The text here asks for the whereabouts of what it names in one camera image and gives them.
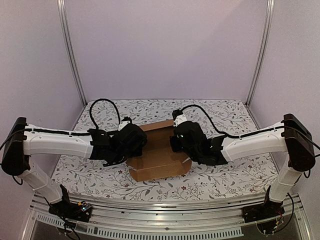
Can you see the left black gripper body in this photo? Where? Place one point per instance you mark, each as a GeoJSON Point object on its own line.
{"type": "Point", "coordinates": [122, 157]}

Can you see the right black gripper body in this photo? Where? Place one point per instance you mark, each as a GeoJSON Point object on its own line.
{"type": "Point", "coordinates": [176, 139]}

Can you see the brown cardboard paper box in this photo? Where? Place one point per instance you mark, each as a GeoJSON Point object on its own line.
{"type": "Point", "coordinates": [158, 161]}

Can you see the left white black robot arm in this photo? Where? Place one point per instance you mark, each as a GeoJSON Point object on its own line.
{"type": "Point", "coordinates": [26, 140]}

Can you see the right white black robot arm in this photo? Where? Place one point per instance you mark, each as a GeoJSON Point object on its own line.
{"type": "Point", "coordinates": [288, 135]}

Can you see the floral patterned table mat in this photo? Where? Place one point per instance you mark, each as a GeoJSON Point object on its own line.
{"type": "Point", "coordinates": [244, 176]}

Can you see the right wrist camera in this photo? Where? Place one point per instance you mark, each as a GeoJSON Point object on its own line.
{"type": "Point", "coordinates": [178, 117]}

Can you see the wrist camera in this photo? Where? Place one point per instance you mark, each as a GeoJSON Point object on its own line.
{"type": "Point", "coordinates": [178, 117]}
{"type": "Point", "coordinates": [125, 121]}

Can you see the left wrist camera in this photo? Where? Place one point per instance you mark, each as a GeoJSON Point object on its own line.
{"type": "Point", "coordinates": [125, 121]}

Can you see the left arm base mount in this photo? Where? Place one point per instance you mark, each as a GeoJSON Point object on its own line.
{"type": "Point", "coordinates": [80, 211]}

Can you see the aluminium front rail frame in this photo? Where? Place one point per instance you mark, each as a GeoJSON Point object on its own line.
{"type": "Point", "coordinates": [214, 219]}

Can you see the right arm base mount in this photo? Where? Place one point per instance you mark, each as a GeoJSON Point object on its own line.
{"type": "Point", "coordinates": [265, 210]}

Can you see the left aluminium corner post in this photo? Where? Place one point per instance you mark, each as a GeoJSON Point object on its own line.
{"type": "Point", "coordinates": [61, 6]}

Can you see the aluminium corner post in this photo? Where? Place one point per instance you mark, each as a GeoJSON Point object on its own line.
{"type": "Point", "coordinates": [61, 6]}
{"type": "Point", "coordinates": [262, 51]}

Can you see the right aluminium corner post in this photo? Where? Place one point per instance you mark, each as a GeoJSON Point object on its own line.
{"type": "Point", "coordinates": [262, 51]}

